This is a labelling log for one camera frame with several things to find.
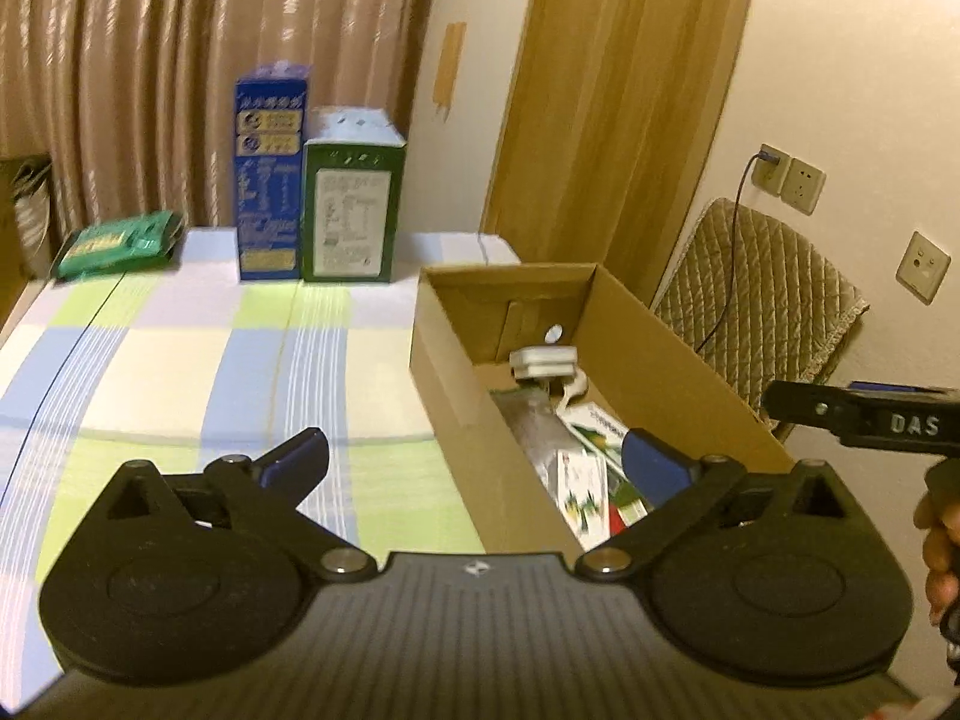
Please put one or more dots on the yellow wall strip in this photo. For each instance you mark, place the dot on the yellow wall strip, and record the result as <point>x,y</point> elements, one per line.
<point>450,71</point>

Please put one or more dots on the silver foil pouch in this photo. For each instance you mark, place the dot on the silver foil pouch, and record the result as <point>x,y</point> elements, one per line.
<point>536,427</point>

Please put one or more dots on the tall blue carton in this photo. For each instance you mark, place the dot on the tall blue carton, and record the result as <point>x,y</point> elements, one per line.
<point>270,180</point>

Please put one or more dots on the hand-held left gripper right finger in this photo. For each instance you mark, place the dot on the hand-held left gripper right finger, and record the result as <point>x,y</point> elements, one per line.
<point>656,465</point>

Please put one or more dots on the cardboard box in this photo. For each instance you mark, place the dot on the cardboard box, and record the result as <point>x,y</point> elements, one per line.
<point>675,375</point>

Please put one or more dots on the brown curtain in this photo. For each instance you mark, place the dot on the brown curtain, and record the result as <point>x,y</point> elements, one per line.
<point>187,75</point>

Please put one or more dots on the round-port wall socket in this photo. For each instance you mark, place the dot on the round-port wall socket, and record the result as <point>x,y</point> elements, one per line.
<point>924,266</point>

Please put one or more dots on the wall socket with plug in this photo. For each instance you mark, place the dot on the wall socket with plug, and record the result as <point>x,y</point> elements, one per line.
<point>770,169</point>

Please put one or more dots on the empty wall socket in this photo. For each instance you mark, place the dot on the empty wall socket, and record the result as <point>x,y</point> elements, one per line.
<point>802,186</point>

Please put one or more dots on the quilted chair back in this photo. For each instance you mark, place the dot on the quilted chair back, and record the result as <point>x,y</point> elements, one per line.
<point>757,292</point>

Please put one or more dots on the green carton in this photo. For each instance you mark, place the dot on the green carton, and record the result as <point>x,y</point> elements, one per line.
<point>349,202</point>

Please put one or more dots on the white bucket with papers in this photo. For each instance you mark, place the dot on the white bucket with papers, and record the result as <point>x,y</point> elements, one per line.
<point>31,210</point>

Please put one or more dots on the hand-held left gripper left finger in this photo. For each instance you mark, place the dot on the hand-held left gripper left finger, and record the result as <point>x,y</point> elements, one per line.
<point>298,459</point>

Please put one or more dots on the red sachet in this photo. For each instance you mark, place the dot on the red sachet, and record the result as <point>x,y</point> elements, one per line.
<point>613,519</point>

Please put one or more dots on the person's right hand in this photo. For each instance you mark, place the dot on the person's right hand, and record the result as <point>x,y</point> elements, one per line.
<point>943,570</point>

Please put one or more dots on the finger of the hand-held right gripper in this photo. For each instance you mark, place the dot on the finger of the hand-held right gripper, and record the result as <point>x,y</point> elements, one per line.
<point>810,409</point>

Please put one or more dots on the wooden door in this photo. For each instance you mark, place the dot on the wooden door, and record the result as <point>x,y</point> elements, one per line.
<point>615,105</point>

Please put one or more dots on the green flat packet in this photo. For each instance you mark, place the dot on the green flat packet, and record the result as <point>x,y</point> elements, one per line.
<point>112,244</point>

